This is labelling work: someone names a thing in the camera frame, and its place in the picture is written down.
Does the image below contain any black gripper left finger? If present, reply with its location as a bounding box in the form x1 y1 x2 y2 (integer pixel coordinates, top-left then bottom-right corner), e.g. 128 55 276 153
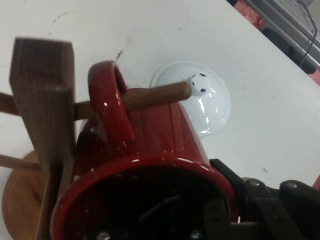
84 194 203 240

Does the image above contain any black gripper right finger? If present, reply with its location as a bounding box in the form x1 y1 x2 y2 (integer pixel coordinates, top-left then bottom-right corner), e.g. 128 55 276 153
202 158 320 240

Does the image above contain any red ceramic mug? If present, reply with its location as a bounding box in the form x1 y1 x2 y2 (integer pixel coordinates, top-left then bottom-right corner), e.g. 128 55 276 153
49 60 237 240

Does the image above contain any white enamel pot with lid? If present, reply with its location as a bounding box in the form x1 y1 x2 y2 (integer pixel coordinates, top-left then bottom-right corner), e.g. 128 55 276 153
149 60 232 138

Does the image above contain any brown wooden mug tree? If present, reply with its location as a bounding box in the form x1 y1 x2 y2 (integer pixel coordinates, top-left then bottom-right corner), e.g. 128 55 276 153
0 36 193 240

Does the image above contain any red plastic bag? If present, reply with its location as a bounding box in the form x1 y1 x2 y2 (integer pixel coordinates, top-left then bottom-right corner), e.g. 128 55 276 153
233 0 267 27

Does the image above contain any thin grey cable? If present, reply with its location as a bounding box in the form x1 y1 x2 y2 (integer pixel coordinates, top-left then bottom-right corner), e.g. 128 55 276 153
296 0 320 73

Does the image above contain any aluminium enclosure frame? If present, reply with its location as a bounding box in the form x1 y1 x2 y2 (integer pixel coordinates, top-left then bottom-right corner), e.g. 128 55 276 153
246 0 320 70

